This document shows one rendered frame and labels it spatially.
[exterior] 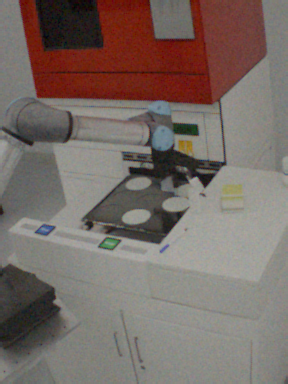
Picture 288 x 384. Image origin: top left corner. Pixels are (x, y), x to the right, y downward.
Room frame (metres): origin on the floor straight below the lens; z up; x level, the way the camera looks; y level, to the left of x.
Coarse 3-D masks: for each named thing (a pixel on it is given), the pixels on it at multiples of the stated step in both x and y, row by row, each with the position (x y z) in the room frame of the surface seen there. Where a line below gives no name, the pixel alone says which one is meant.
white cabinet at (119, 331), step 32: (64, 288) 1.47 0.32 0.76; (96, 288) 1.39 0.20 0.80; (96, 320) 1.40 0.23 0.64; (128, 320) 1.33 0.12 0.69; (160, 320) 1.27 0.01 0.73; (192, 320) 1.20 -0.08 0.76; (224, 320) 1.14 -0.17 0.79; (256, 320) 1.09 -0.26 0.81; (64, 352) 1.52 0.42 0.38; (96, 352) 1.43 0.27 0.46; (128, 352) 1.35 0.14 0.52; (160, 352) 1.27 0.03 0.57; (192, 352) 1.21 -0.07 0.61; (224, 352) 1.15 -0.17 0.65; (256, 352) 1.09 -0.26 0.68
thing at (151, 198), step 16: (144, 176) 1.93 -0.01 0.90; (128, 192) 1.82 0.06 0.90; (144, 192) 1.80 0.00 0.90; (160, 192) 1.78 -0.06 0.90; (96, 208) 1.74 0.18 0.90; (112, 208) 1.72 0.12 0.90; (128, 208) 1.70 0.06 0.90; (144, 208) 1.68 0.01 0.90; (160, 208) 1.67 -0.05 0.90; (128, 224) 1.59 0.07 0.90; (144, 224) 1.58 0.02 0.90; (160, 224) 1.56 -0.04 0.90
